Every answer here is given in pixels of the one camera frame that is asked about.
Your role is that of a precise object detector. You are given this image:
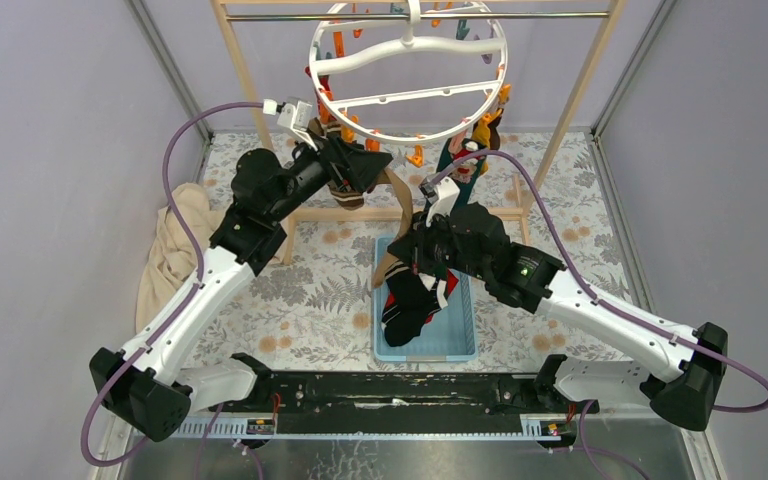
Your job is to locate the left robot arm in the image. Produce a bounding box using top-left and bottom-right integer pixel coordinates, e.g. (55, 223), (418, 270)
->
(89, 138), (393, 442)

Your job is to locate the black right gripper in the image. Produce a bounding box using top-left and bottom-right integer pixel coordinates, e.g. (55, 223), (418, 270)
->
(388, 206), (489, 281)

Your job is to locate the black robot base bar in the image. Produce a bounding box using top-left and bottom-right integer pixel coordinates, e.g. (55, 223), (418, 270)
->
(224, 354), (599, 437)

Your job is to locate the wooden drying rack frame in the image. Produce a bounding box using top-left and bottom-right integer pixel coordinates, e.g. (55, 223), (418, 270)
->
(210, 0), (627, 266)

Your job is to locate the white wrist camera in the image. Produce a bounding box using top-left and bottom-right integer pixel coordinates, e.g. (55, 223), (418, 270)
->
(419, 175), (460, 227)
(262, 97), (318, 151)

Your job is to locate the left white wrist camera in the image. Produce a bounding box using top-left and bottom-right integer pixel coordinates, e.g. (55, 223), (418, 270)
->
(262, 97), (318, 151)

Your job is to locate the red patterned sock pair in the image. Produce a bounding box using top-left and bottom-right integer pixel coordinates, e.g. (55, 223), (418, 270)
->
(314, 75), (333, 124)

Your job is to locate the dark teal sock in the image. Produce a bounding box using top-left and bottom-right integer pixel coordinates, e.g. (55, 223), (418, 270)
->
(436, 132), (488, 209)

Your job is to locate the mustard yellow sock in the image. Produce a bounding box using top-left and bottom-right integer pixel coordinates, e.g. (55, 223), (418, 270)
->
(470, 108), (504, 150)

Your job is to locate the tan brown sock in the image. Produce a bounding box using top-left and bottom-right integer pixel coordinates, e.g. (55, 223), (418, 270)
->
(370, 166), (416, 291)

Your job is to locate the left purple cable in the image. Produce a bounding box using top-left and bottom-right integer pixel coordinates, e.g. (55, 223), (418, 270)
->
(79, 101), (269, 468)

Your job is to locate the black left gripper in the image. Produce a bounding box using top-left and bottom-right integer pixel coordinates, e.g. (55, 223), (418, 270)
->
(266, 128), (391, 224)

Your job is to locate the brown striped sock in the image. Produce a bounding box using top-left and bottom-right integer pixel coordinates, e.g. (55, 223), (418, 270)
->
(308, 117), (365, 211)

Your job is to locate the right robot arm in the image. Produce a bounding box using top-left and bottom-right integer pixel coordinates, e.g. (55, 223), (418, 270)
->
(388, 203), (728, 431)

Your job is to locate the purple cable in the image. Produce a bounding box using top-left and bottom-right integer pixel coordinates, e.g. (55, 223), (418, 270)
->
(426, 148), (768, 415)
(79, 101), (269, 468)

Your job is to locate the white round clip hanger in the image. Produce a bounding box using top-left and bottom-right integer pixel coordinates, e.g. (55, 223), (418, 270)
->
(308, 1), (510, 145)

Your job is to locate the beige crumpled cloth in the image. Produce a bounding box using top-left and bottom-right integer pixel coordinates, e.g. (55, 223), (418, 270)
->
(135, 183), (230, 332)

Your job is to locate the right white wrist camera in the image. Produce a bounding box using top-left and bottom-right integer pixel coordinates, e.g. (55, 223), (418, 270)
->
(419, 175), (460, 227)

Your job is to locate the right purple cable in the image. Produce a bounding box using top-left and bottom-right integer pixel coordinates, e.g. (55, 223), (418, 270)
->
(426, 148), (768, 415)

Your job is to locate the light blue plastic basket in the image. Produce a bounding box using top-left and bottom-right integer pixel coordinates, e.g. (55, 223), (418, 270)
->
(371, 271), (478, 363)

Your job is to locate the black sock with beige stripes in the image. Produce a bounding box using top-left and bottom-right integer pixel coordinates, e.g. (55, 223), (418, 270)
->
(381, 260), (442, 347)

